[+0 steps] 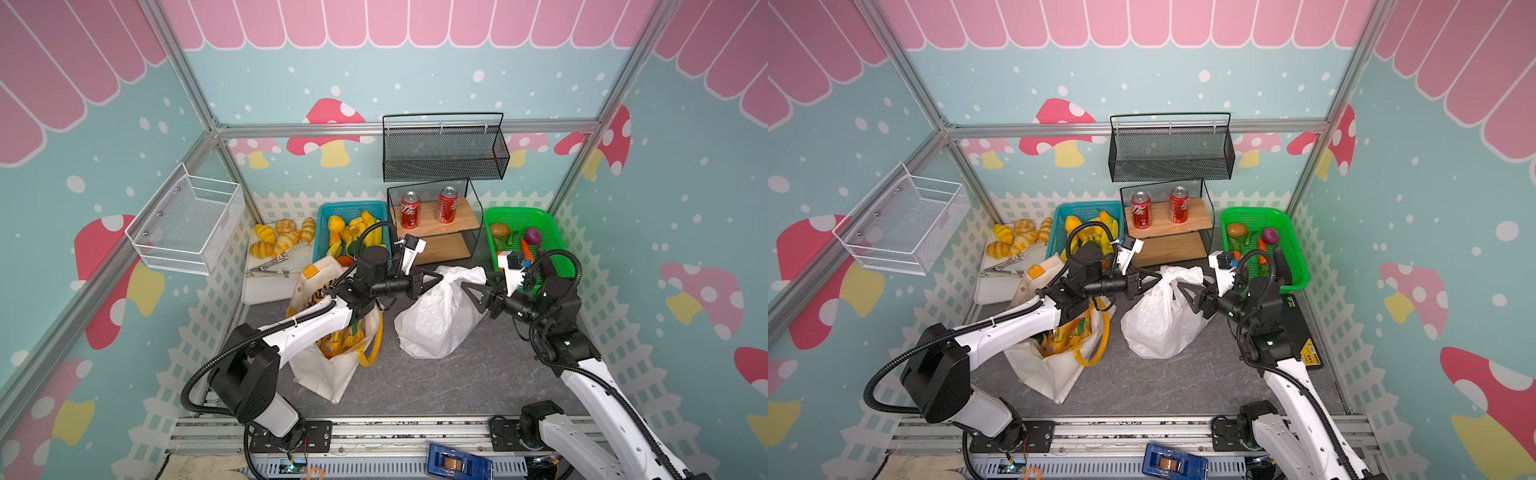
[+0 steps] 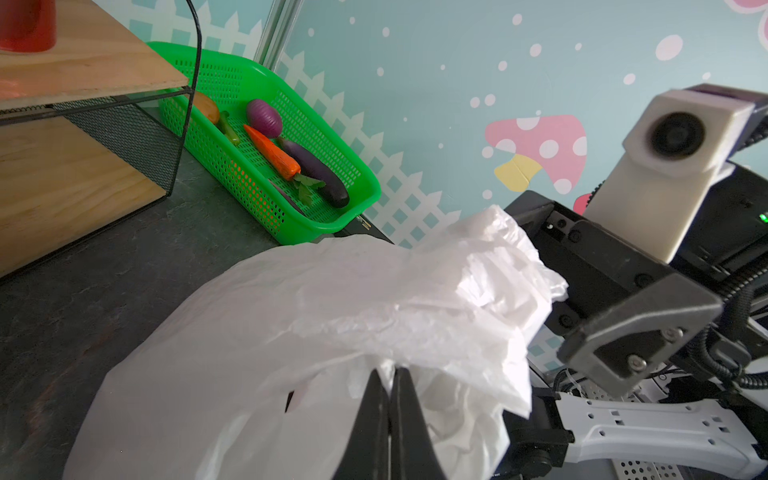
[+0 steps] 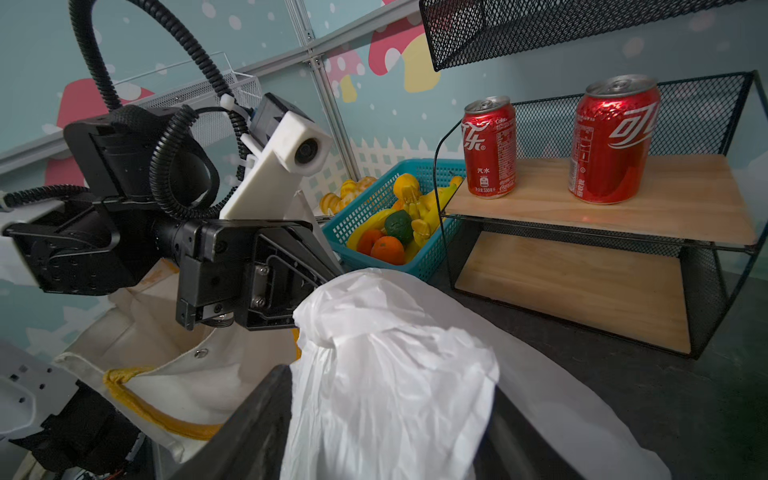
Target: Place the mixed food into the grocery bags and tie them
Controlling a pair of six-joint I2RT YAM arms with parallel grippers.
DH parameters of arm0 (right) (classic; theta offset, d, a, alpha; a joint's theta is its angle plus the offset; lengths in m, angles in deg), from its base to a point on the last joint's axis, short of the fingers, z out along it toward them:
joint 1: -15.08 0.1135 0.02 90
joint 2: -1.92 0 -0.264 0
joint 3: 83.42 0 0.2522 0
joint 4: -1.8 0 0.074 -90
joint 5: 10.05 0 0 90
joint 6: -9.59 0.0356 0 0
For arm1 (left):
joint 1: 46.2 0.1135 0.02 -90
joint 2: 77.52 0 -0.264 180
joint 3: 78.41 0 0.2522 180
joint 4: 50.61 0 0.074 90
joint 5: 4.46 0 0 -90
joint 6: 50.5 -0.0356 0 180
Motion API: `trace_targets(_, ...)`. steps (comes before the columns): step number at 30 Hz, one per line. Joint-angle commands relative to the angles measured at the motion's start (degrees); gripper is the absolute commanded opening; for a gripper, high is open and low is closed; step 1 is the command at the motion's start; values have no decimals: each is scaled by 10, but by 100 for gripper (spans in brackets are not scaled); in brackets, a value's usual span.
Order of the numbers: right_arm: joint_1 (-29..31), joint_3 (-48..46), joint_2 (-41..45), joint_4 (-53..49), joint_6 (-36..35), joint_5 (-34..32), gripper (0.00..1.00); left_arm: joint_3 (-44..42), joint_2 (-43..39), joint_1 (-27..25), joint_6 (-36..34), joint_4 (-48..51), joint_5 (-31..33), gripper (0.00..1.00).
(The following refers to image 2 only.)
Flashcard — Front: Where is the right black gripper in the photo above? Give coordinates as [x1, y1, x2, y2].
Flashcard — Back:
[503, 190, 768, 397]

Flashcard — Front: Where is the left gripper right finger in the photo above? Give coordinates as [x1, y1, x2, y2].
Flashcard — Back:
[389, 367, 447, 480]

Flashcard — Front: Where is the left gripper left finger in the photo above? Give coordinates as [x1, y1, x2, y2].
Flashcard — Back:
[332, 370, 390, 480]

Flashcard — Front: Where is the white plastic grocery bag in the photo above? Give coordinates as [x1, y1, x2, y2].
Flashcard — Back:
[64, 206, 568, 479]

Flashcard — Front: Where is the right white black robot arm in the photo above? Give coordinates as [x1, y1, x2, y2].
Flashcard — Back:
[495, 84, 767, 479]

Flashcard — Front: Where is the dark eggplant toy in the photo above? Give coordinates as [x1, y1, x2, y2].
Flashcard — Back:
[277, 137, 350, 208]

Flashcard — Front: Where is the orange carrot toy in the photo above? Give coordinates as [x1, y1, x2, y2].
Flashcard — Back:
[244, 125, 301, 181]

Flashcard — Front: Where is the green plastic vegetable basket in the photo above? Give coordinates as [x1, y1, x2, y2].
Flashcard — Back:
[150, 42, 381, 245]

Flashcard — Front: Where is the purple onion toy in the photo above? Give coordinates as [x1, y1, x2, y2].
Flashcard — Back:
[246, 99, 283, 139]

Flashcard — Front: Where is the brown potato toy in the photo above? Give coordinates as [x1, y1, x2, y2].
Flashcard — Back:
[193, 92, 221, 125]

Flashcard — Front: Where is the right red soda can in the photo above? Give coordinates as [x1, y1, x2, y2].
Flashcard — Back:
[0, 0, 57, 53]

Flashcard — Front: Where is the black wire wooden shelf rack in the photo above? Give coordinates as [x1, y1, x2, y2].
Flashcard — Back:
[1, 1, 196, 275]

